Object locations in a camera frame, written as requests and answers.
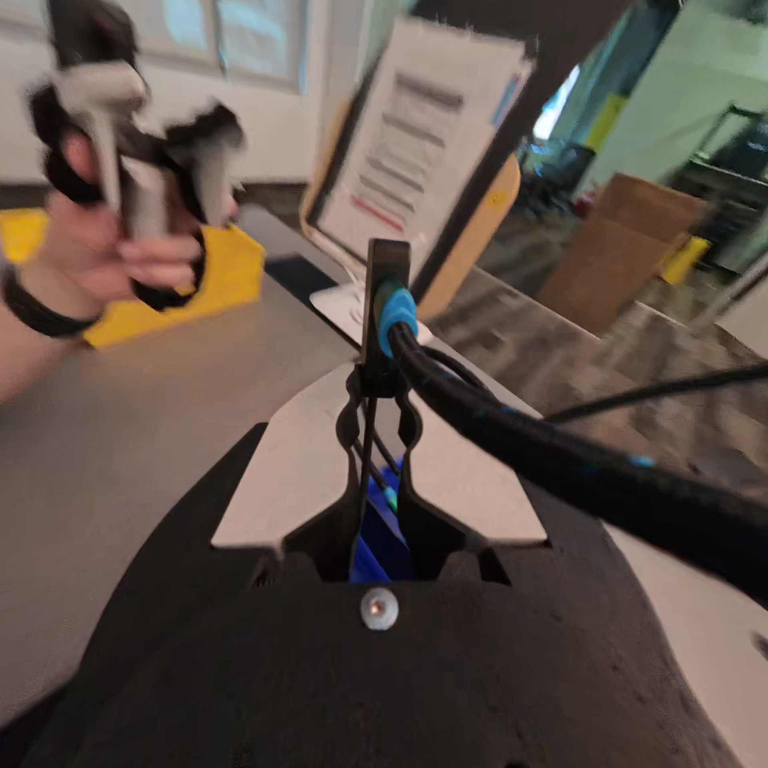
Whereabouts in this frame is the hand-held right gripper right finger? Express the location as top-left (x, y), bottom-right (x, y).
top-left (393, 384), bottom-right (548, 582)

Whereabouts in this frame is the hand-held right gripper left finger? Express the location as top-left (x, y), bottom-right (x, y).
top-left (210, 366), bottom-right (364, 583)

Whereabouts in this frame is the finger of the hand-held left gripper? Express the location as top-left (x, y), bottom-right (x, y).
top-left (165, 103), bottom-right (248, 230)
top-left (27, 63), bottom-right (151, 211)

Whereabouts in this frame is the yellow plastic bin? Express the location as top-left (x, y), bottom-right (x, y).
top-left (0, 207), bottom-right (266, 350)

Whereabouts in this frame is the blue plastic bin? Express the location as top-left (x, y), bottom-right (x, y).
top-left (348, 468), bottom-right (415, 583)

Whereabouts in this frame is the thick black braided hdmi cable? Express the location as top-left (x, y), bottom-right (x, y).
top-left (373, 287), bottom-right (768, 604)

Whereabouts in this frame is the grey hdmi switch adapter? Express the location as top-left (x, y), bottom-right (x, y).
top-left (360, 239), bottom-right (414, 398)

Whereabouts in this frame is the person's left forearm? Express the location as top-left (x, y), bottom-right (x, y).
top-left (0, 312), bottom-right (79, 403)

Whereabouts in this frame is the person's left hand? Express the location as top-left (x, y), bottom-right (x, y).
top-left (36, 129), bottom-right (208, 301)

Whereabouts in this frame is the large gridded window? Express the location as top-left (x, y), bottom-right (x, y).
top-left (138, 0), bottom-right (301, 91)

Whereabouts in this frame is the black wristband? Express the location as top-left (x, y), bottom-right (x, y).
top-left (0, 258), bottom-right (100, 340)

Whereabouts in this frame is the printed instruction sheet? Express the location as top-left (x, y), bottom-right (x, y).
top-left (318, 18), bottom-right (535, 247)

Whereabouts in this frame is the instruction sign on stand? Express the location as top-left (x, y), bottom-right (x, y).
top-left (299, 96), bottom-right (522, 322)
top-left (309, 0), bottom-right (637, 301)

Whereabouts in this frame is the brown cardboard box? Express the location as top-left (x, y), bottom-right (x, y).
top-left (536, 173), bottom-right (710, 337)

